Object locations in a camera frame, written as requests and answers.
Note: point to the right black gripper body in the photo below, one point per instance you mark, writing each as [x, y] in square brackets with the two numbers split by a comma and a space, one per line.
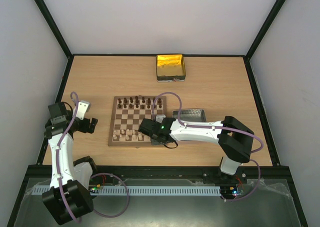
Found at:
[146, 127]

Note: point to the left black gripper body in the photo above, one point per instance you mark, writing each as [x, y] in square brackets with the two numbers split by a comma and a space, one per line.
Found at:
[85, 128]

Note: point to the wooden chess board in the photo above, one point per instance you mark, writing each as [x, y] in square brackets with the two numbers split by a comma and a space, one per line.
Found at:
[126, 118]

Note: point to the silver metal tray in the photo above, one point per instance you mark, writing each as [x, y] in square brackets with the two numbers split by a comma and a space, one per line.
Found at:
[192, 115]

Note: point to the gold tin box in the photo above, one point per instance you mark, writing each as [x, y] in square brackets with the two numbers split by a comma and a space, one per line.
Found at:
[170, 68]

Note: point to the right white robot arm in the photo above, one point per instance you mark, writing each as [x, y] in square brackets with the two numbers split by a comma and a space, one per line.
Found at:
[235, 138]

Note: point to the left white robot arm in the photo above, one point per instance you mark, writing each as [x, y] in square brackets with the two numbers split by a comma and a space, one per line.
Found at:
[68, 197]

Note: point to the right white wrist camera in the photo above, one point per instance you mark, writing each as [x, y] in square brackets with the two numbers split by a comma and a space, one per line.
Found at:
[159, 118]

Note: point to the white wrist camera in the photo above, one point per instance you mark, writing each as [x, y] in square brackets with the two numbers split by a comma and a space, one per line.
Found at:
[159, 118]
[83, 108]

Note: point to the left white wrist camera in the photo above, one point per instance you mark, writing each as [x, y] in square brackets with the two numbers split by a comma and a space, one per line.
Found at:
[83, 108]

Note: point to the white slotted cable duct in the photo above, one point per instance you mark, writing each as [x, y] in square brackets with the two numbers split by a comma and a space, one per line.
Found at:
[158, 191]

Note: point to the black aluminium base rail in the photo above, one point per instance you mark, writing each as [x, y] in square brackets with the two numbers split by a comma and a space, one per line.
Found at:
[207, 174]

